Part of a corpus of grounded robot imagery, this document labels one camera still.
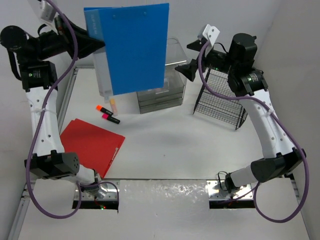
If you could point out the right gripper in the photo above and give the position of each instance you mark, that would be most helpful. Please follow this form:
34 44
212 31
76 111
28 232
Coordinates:
189 70

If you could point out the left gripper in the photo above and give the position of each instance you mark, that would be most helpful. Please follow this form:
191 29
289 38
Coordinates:
86 44

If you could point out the blue folder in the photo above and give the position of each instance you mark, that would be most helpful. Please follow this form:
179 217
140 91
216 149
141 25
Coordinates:
134 56

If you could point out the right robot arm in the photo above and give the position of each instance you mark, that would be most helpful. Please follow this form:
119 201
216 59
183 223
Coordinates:
281 153

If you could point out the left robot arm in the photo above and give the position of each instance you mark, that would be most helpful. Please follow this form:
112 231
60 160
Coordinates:
28 57

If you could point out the clear plastic drawer organizer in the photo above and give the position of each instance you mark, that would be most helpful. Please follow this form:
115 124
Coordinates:
172 93

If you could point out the orange cap clear marker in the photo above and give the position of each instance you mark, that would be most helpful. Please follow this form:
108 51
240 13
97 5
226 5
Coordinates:
113 106

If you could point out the orange black highlighter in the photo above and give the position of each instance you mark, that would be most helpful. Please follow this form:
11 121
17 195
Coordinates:
104 110

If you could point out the pink black highlighter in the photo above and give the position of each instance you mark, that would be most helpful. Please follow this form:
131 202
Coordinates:
110 118

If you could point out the red folder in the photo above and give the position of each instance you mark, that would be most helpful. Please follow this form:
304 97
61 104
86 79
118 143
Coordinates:
95 147

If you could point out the white front cover panel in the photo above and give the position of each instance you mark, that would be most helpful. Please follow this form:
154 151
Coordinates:
161 210

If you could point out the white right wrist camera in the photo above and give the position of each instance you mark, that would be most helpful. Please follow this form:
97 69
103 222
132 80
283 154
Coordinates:
210 33

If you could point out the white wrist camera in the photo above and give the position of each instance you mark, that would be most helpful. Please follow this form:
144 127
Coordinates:
210 33
46 11

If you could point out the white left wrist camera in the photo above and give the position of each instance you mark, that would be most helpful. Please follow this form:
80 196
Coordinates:
46 11

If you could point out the black wire mesh rack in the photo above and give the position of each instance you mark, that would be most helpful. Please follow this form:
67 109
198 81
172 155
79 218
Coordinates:
228 111

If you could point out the aluminium table frame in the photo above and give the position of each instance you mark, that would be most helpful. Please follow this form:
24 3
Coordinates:
174 144

